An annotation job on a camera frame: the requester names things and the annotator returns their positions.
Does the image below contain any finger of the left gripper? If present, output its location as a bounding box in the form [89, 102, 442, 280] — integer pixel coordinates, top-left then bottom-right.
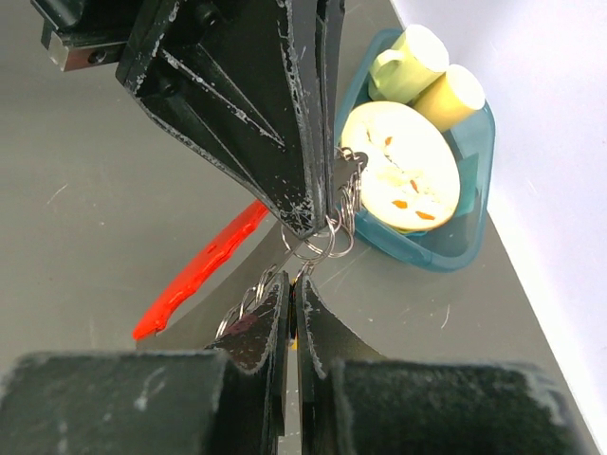
[315, 0, 345, 217]
[117, 1, 327, 238]

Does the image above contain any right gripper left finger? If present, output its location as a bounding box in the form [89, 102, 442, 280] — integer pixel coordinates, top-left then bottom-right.
[1, 272, 289, 454]

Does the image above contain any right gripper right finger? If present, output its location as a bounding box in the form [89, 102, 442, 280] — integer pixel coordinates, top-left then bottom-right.
[296, 275, 587, 454]

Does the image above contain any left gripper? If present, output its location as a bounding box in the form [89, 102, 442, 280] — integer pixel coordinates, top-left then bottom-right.
[30, 0, 142, 72]

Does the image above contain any metal key holder red handle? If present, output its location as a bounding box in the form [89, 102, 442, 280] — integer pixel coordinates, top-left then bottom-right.
[133, 200, 304, 350]

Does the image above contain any light green mug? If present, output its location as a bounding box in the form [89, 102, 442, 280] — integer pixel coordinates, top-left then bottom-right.
[368, 24, 450, 104]

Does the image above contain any yellow mug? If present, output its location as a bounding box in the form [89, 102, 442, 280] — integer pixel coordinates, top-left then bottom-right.
[413, 64, 486, 133]

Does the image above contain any teal plastic tray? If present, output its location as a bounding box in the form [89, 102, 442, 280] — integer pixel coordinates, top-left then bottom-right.
[336, 27, 496, 272]

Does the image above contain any floral beige plate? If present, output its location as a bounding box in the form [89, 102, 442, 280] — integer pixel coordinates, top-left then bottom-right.
[340, 101, 460, 231]

